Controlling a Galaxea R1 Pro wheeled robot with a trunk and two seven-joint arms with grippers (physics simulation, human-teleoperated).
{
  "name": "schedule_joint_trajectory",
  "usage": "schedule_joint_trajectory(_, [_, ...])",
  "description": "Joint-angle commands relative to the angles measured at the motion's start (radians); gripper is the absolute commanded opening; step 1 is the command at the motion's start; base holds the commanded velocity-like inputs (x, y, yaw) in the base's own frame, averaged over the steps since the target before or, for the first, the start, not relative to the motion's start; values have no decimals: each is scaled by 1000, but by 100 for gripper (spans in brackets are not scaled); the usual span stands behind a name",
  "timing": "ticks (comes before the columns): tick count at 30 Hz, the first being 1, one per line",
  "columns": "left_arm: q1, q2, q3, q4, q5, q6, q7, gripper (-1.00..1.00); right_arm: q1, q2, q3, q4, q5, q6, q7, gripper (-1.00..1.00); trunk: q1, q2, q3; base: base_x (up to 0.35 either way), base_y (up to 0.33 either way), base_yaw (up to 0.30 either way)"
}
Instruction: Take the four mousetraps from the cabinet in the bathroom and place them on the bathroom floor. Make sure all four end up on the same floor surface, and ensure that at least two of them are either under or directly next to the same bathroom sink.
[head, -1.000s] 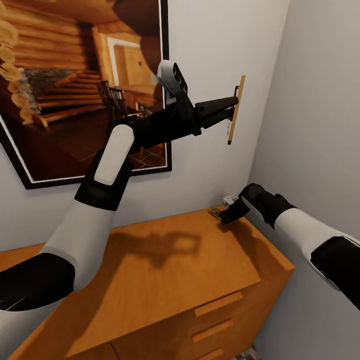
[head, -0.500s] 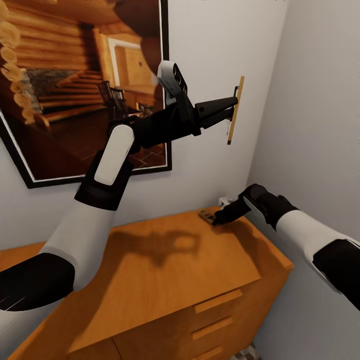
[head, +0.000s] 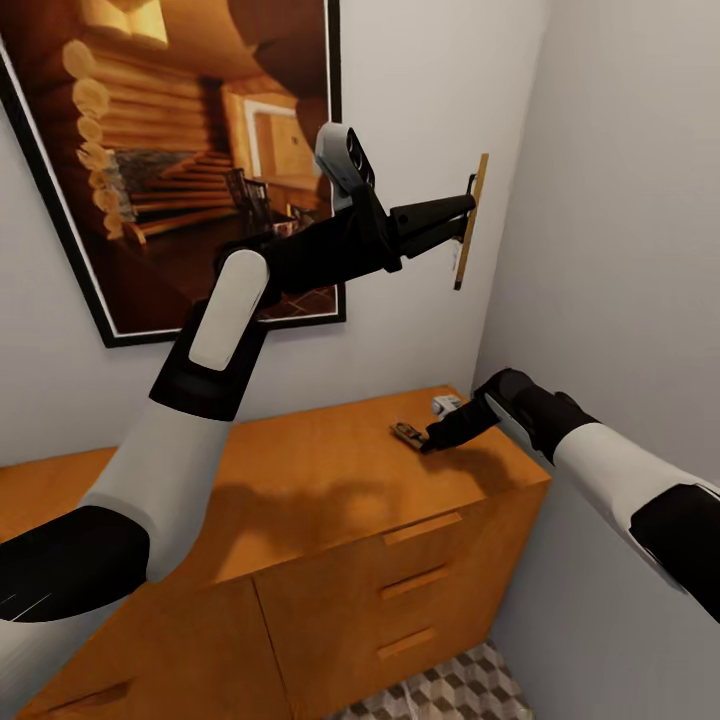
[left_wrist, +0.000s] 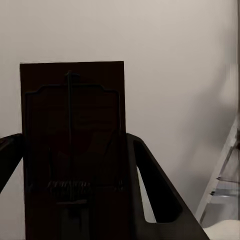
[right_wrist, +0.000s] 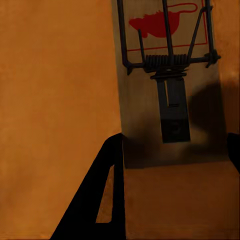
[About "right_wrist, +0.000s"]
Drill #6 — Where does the mousetrap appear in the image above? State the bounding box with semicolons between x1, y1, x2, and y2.
110;0;230;170

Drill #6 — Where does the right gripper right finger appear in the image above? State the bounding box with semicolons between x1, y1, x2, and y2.
227;133;240;173

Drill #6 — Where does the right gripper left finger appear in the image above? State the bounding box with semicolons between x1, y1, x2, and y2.
50;133;126;240

